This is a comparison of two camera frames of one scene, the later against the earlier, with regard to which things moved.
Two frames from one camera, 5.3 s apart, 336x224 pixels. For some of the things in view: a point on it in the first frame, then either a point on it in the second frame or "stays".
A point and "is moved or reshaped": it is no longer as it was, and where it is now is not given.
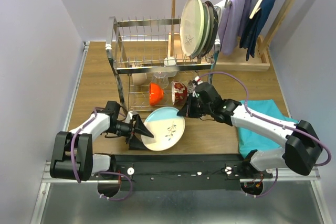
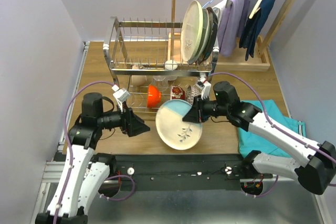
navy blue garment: x=252 y=28 stays
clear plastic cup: x=161 y=78 is moved or reshaped
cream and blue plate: x=166 y=126 is moved or reshaped
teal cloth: x=250 y=140 stays
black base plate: x=184 y=172 stays
